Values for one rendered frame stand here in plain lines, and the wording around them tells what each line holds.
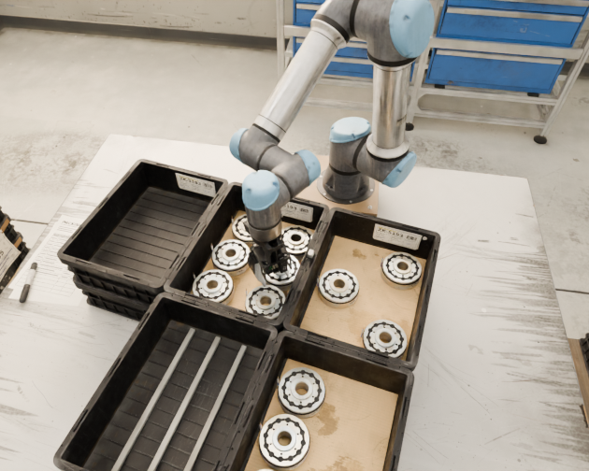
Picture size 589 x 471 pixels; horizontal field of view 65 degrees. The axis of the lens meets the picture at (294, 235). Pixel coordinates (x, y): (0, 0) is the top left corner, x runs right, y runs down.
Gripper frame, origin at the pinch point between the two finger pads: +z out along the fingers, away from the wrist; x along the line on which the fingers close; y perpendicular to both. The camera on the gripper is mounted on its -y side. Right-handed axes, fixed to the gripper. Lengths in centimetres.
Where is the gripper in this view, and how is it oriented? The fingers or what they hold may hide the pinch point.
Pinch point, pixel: (269, 273)
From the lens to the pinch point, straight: 122.3
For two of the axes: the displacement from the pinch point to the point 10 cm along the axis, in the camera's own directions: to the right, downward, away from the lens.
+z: 0.4, 6.3, 7.8
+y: 4.4, 6.8, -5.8
